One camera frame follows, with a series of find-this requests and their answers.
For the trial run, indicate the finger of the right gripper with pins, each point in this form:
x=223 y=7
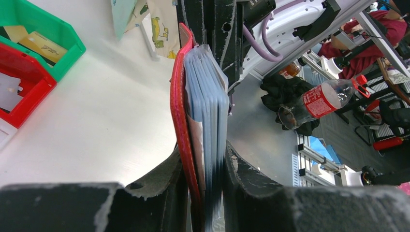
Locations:
x=191 y=13
x=227 y=39

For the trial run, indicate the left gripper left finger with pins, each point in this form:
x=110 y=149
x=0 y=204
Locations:
x=156 y=202

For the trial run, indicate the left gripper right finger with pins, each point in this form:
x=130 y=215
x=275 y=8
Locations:
x=255 y=203

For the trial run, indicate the red leather card holder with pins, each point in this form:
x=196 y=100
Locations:
x=200 y=105

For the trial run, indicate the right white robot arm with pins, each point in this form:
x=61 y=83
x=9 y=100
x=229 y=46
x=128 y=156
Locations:
x=262 y=35

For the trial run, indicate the gold cards in green bin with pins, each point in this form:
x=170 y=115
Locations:
x=50 y=51

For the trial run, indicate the white cards in red bin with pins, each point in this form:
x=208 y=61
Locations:
x=9 y=92

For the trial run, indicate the patterned white cloth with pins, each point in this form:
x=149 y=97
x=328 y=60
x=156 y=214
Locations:
x=157 y=18

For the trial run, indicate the black cloth heap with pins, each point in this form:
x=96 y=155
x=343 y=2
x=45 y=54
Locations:
x=284 y=98

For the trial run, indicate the plastic cola bottle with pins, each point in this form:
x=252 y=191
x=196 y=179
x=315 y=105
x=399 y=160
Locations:
x=321 y=100

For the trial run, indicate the green plastic bin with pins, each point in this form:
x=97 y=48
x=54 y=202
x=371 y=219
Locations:
x=34 y=18

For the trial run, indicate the red plastic bin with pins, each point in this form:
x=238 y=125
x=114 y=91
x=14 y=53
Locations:
x=35 y=80

